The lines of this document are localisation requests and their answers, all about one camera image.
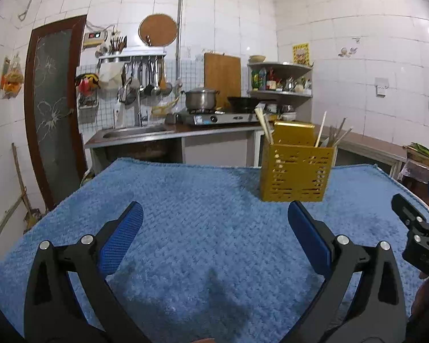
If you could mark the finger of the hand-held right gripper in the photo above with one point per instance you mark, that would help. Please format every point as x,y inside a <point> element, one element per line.
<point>425,257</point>
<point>409,214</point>

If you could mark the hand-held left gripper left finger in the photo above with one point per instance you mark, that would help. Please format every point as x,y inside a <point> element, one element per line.
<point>123,235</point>

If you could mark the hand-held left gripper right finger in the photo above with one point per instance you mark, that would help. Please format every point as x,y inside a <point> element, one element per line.
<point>309,239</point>

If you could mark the yellow perforated utensil holder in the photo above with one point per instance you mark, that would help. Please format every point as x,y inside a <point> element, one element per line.
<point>293,175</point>

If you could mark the dark wooden chopstick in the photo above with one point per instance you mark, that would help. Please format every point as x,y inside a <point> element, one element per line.
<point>338,132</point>

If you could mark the person's right hand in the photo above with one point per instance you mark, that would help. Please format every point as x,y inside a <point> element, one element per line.
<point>425,296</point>

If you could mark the side table with lace cloth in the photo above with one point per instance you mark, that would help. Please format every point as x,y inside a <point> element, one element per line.
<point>420,169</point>

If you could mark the green vegetables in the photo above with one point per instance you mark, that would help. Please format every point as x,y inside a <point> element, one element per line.
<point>425,150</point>

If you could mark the blue fluffy mat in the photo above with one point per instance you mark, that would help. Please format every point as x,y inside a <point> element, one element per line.
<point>200,214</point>

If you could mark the steel kitchen sink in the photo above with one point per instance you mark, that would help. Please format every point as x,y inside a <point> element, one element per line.
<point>128,133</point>

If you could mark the broom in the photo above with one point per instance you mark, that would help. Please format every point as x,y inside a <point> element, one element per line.
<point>21,185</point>

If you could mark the white ceramic bowl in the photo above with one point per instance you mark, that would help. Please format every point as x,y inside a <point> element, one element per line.
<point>289,116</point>

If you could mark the yellow strainer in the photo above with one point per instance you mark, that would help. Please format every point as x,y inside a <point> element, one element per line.
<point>168,107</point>

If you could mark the brown framed glass door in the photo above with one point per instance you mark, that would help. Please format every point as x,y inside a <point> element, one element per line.
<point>53,114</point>

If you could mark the grey corner shelf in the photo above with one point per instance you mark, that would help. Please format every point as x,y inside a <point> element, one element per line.
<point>282,93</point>

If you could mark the steel ladle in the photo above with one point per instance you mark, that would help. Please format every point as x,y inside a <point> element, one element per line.
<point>148,89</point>
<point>156,89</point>

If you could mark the black wok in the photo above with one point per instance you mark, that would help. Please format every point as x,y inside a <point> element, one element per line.
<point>248,103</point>

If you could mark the steel gas stove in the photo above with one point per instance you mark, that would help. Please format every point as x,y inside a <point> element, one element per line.
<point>218,118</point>

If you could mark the steel teapot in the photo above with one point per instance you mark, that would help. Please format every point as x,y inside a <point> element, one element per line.
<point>289,85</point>

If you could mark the steel cooking pot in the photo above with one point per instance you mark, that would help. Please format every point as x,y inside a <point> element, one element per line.
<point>200,99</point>

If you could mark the white plastic bag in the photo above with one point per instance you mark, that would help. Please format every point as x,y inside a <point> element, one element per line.
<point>110,75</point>

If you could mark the dark sauce bottle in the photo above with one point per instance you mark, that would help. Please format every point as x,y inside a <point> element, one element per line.
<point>271,82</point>

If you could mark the wooden spatula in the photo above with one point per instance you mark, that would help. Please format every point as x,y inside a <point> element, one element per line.
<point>163,78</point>

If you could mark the green bottle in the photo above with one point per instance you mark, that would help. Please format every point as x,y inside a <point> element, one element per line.
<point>255,80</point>

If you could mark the wooden cutting board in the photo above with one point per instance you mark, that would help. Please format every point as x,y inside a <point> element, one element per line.
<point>221,78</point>

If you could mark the beige bowl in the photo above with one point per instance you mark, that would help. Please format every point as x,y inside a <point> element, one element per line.
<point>257,59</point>

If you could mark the knife holder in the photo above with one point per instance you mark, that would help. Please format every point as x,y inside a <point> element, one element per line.
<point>118,44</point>

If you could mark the orange hanging bag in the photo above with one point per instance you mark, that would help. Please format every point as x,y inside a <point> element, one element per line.
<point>12,78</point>

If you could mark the white electric box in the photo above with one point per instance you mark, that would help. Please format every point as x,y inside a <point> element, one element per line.
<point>94,38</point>

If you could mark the round cork trivet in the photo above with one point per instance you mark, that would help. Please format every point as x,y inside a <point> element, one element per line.
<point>158,30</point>

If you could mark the white wall socket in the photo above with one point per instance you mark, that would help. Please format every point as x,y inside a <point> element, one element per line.
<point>381,86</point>

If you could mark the small wall decal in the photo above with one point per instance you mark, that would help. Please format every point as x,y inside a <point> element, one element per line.
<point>348,50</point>

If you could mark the steel wall rack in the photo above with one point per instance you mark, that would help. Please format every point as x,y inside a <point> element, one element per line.
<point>136,54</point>

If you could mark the yellow wall sticker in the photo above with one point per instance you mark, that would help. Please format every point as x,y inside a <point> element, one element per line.
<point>301,54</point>

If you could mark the grey wall pipe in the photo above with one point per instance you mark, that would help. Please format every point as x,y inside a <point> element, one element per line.
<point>180,25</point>

